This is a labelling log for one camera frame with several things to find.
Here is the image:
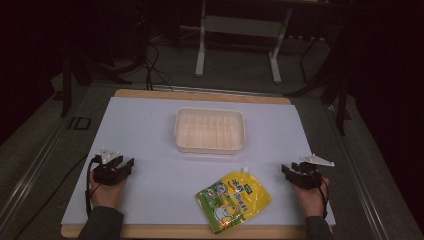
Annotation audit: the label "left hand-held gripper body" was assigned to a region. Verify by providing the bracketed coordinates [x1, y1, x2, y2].
[92, 146, 129, 187]

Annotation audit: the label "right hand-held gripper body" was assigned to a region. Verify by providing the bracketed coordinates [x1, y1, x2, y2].
[291, 153, 336, 191]

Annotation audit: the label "person's left hand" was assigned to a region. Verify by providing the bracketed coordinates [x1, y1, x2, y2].
[89, 175, 130, 210]

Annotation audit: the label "person's right hand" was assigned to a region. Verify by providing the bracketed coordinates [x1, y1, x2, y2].
[290, 177, 331, 218]

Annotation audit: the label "white table mat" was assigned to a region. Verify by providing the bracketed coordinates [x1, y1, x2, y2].
[60, 96, 337, 227]

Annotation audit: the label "dark floor plate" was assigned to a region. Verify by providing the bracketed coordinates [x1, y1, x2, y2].
[67, 116, 92, 131]

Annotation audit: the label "yellow spouted pouch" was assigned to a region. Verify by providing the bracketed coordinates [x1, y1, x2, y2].
[194, 166, 273, 235]

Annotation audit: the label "white plastic basket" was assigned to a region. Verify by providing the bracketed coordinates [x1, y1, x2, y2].
[173, 106, 246, 155]

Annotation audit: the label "dark tripod stand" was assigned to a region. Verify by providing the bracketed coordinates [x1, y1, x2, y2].
[283, 19, 353, 137]

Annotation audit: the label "dark metal stand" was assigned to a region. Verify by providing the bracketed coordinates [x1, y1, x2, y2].
[59, 49, 134, 118]

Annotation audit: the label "wooden table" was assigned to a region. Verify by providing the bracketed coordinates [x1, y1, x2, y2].
[60, 88, 334, 240]

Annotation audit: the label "white metal stand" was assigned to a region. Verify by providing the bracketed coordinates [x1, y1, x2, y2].
[194, 0, 294, 84]

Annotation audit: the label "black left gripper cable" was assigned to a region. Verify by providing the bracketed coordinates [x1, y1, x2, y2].
[84, 155, 102, 218]

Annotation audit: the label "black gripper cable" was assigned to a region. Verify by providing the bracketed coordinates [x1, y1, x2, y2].
[317, 179, 332, 220]
[84, 155, 102, 218]

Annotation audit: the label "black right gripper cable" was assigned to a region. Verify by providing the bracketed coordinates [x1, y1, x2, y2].
[317, 179, 332, 220]

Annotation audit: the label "metal floor rail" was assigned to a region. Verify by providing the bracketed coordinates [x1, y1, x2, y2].
[324, 104, 391, 240]
[0, 113, 73, 231]

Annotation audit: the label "black floor cables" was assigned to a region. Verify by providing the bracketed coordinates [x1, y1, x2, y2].
[133, 13, 174, 92]

